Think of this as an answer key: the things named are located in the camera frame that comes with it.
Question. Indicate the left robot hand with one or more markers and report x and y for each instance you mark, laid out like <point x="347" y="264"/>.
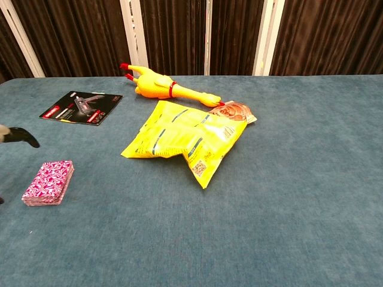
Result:
<point x="21" y="136"/>

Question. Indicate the black glue gun package card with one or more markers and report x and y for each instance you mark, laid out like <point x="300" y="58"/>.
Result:
<point x="80" y="108"/>

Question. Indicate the dark brown curtain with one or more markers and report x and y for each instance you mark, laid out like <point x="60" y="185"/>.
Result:
<point x="77" y="33"/>

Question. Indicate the yellow rubber chicken toy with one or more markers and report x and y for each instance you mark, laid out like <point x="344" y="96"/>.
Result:
<point x="152" y="86"/>

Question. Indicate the yellow snack bag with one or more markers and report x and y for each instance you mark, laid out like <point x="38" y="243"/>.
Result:
<point x="179" y="134"/>

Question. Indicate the orange brown snack packet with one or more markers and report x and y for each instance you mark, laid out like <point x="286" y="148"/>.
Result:
<point x="236" y="112"/>

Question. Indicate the blue velvet table cover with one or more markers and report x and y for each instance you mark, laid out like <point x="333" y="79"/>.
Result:
<point x="269" y="194"/>

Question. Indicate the thin white frame post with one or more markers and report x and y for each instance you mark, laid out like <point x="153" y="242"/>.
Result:
<point x="207" y="36"/>

